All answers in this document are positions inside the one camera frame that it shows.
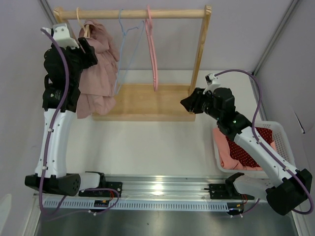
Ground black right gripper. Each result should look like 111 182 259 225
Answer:
181 88 222 120

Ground dusty pink skirt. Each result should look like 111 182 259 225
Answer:
76 19 120 119

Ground cream plastic hanger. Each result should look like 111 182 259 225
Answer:
76 7 91 38

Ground pink plastic hanger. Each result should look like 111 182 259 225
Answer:
145 5 158 91

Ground dark red dotted garment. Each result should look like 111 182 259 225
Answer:
225 126 274 168

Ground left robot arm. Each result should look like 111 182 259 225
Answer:
25 37 107 197

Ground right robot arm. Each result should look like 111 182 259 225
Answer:
180 88 314 215

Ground wooden clothes rack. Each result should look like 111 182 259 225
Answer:
54 5 212 121

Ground salmon pink garment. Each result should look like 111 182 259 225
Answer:
213 128 262 171

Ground white plastic laundry basket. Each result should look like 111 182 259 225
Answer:
213 121 295 176

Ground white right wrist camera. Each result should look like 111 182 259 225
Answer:
203 73 221 94

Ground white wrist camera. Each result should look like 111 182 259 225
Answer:
52 23 79 49
203 73 221 94

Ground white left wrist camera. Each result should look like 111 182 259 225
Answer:
52 23 79 49

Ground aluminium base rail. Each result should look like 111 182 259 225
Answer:
33 174 271 203

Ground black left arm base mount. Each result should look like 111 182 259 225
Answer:
78 172 123 198

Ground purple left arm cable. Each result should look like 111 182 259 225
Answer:
38 27 121 219

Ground white slotted cable duct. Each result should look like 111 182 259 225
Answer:
43 200 245 211

